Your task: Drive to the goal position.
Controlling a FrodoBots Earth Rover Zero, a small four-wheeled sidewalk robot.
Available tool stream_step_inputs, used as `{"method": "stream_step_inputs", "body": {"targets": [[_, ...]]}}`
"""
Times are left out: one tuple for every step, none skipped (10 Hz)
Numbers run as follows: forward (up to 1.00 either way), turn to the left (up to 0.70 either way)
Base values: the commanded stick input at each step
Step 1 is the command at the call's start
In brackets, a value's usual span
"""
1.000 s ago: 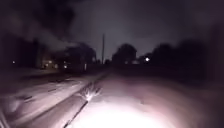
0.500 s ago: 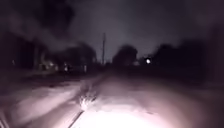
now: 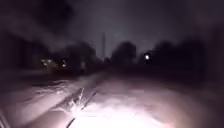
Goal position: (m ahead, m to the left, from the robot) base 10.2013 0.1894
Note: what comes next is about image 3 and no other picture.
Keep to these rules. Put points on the street lamp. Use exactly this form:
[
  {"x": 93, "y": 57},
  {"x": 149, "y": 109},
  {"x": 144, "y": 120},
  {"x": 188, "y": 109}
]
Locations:
[{"x": 147, "y": 57}]

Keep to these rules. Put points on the building with lit windows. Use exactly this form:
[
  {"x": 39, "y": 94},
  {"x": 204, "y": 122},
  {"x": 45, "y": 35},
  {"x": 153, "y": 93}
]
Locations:
[{"x": 50, "y": 62}]

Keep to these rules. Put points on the tall pole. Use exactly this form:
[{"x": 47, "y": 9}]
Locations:
[{"x": 103, "y": 46}]

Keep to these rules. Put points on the dark row of trees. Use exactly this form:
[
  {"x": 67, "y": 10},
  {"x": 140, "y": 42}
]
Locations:
[{"x": 173, "y": 55}]

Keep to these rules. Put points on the pale paved path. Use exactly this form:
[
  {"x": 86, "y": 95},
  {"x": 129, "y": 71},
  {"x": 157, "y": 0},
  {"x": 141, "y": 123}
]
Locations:
[{"x": 133, "y": 100}]

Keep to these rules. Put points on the round dark tree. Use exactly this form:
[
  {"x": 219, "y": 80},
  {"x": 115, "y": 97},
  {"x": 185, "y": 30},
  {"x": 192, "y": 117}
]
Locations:
[{"x": 124, "y": 53}]

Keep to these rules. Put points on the grey asphalt road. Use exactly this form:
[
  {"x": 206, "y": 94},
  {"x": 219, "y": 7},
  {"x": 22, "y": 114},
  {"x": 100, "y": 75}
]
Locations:
[{"x": 30, "y": 100}]

